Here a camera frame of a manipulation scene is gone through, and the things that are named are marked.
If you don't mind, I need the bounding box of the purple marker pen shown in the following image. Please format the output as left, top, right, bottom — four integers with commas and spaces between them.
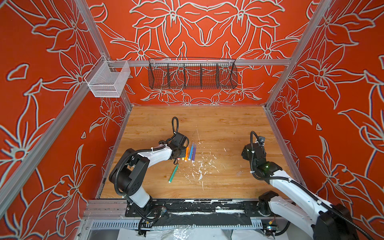
191, 143, 197, 163

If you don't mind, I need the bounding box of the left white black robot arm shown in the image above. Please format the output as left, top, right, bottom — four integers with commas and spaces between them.
109, 117, 189, 211

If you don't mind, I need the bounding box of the black wire wall basket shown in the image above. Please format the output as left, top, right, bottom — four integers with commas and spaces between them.
148, 57, 238, 90

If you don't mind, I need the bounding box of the grey slotted cable duct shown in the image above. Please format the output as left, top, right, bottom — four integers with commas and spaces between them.
89, 219, 263, 231

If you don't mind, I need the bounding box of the green marker pen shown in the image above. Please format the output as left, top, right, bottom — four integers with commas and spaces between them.
169, 164, 179, 183

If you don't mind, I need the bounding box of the white mesh wall basket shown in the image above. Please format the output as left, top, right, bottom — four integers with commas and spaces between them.
85, 60, 131, 98

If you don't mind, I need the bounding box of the blue marker pen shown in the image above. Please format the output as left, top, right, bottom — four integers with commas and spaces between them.
188, 143, 194, 161

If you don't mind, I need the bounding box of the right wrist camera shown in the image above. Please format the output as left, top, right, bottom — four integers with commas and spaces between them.
258, 136, 266, 146

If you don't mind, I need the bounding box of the orange marker pen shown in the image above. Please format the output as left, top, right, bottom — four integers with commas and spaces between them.
184, 146, 190, 162

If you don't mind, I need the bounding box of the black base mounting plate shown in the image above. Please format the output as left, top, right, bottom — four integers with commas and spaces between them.
124, 198, 286, 218

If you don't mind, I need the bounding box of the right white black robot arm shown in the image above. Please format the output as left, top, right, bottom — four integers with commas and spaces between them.
241, 131, 372, 240

